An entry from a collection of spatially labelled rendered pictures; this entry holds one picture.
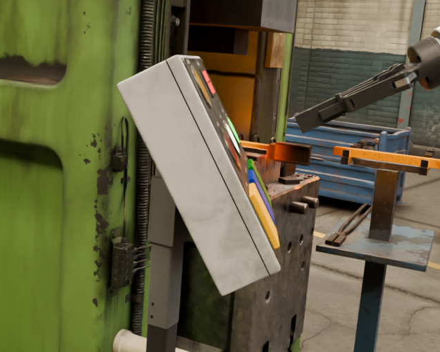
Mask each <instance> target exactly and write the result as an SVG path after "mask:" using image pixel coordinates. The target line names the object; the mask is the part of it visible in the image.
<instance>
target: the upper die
mask: <svg viewBox="0 0 440 352"><path fill-rule="evenodd" d="M296 5H297V0H191V6H190V16H189V25H194V26H207V27H231V28H238V29H245V30H249V31H262V32H274V33H287V34H293V33H294V26H295V13H296Z"/></svg>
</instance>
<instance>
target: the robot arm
mask: <svg viewBox="0 0 440 352"><path fill-rule="evenodd" d="M407 54H408V58H409V63H408V64H405V65H404V64H399V63H398V64H394V65H393V66H390V67H389V68H388V70H384V71H382V72H381V73H379V74H377V75H375V76H374V77H372V78H370V79H368V80H366V81H364V82H362V83H360V84H358V85H356V86H354V87H352V88H350V89H348V90H346V91H344V92H342V93H339V94H335V97H333V98H330V99H328V100H326V101H324V102H322V103H319V104H318V105H315V106H314V107H312V108H309V109H307V110H305V111H303V112H301V113H299V114H296V115H295V116H294V118H295V120H296V122H297V123H298V126H299V128H300V130H301V132H302V133H306V132H308V131H310V130H312V129H314V128H316V127H318V126H320V125H323V124H325V123H327V122H329V121H332V120H334V119H336V118H338V117H341V116H342V117H343V116H346V113H352V112H354V111H356V110H359V109H361V108H363V107H365V106H367V105H370V104H373V103H375V102H377V101H380V100H382V99H384V98H387V97H389V96H392V95H393V94H396V93H399V92H401V91H406V90H409V89H410V88H412V87H413V86H412V83H415V82H417V81H418V82H419V83H420V85H421V86H422V87H423V88H424V89H426V90H432V89H434V88H436V87H439V86H440V27H438V28H436V29H434V30H433V31H432V34H431V36H429V37H427V38H425V39H423V40H421V41H419V42H417V43H414V44H413V45H410V46H409V48H408V51H407Z"/></svg>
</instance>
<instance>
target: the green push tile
mask: <svg viewBox="0 0 440 352"><path fill-rule="evenodd" d="M247 164H248V169H249V170H253V171H254V172H255V174H256V177H257V179H258V181H259V183H260V185H261V187H262V190H263V192H264V194H265V196H266V198H267V201H268V202H269V204H270V207H271V208H272V204H271V200H270V196H269V194H268V192H267V189H266V188H265V185H264V183H263V181H262V179H261V176H260V175H259V173H258V171H257V169H256V167H255V164H254V162H253V160H252V159H248V160H247Z"/></svg>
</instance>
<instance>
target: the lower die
mask: <svg viewBox="0 0 440 352"><path fill-rule="evenodd" d="M242 147H243V149H244V151H245V153H246V155H247V158H248V159H252V160H253V162H254V164H255V167H256V169H257V171H258V173H259V175H260V176H261V179H262V181H263V183H264V185H267V184H270V183H273V182H276V181H278V179H279V176H280V169H281V162H278V161H274V159H268V158H267V156H268V149H259V148H254V147H245V146H242Z"/></svg>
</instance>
